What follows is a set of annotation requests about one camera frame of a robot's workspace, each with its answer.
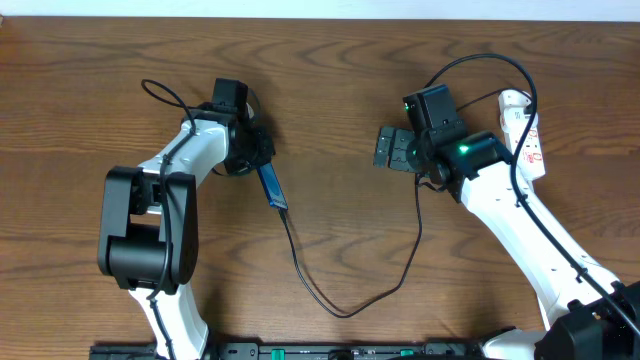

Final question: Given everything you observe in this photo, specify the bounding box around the blue Samsung Galaxy smartphone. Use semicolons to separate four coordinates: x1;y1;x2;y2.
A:
257;163;288;210

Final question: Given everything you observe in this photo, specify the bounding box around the black USB charging cable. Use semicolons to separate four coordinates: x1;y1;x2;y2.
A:
277;85;536;320

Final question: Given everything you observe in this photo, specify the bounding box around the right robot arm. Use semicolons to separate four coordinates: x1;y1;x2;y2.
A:
374;85;639;359

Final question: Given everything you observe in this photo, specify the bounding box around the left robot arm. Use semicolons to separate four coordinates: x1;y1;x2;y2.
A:
89;78;288;359

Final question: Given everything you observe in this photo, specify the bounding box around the white USB charger plug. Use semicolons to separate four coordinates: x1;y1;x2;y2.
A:
498;88;532;116

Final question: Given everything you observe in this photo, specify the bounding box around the white power strip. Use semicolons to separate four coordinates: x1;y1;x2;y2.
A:
500;110;546;182

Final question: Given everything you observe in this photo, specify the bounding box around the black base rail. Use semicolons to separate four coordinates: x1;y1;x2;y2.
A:
89;341;501;360

